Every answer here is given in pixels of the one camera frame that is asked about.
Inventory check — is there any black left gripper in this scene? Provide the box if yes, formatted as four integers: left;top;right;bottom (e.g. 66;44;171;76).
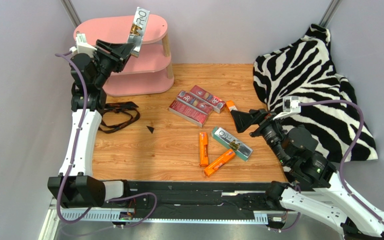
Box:
90;40;134;89

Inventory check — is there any teal silver toothpaste box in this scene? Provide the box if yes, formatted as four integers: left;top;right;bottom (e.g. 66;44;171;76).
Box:
211;126;253;162

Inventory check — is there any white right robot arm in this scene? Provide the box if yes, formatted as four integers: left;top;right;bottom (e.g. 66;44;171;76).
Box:
231;109;384;240

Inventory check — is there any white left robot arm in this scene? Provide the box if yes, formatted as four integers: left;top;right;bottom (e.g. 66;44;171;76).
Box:
47;39;135;209

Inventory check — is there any pink three-tier shelf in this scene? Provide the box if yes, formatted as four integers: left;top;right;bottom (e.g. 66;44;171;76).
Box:
74;14;174;97

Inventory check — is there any orange toothpaste box far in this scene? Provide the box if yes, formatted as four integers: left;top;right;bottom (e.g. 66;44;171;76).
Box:
225;100;238;113

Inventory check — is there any red toothpaste box back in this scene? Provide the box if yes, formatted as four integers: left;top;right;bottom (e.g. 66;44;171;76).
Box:
189;85;226;114

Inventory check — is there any red toothpaste box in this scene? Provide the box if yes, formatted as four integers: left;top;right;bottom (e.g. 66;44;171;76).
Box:
168;100;209;128
176;90;213;115
189;85;226;114

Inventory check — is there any orange toothpaste box upright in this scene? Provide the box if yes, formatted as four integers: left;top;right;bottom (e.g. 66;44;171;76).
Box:
198;132;209;167

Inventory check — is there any red toothpaste box front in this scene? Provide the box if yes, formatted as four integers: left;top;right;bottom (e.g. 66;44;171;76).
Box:
168;100;209;128

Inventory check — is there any orange toothpaste box diagonal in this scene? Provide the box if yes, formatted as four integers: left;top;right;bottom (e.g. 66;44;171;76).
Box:
203;149;236;177

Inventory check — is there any red toothpaste box middle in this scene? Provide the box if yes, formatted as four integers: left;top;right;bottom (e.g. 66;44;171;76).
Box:
176;90;213;115

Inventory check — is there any small black triangle piece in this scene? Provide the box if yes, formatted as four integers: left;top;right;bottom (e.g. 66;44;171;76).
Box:
147;126;155;134

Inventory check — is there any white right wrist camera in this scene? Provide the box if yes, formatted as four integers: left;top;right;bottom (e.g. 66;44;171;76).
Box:
273;96;301;120

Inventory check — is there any black orange strap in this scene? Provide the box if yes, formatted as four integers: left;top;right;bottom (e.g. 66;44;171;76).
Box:
98;101;142;134

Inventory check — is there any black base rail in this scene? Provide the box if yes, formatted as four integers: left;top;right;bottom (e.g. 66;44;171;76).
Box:
47;176;284;223

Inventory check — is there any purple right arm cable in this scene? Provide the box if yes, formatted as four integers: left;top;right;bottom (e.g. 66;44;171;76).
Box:
298;99;384;240

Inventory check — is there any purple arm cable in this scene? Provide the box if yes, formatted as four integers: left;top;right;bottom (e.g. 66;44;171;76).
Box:
298;99;384;240
54;51;158;231

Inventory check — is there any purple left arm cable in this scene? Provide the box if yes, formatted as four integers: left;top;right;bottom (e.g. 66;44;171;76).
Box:
54;51;158;231

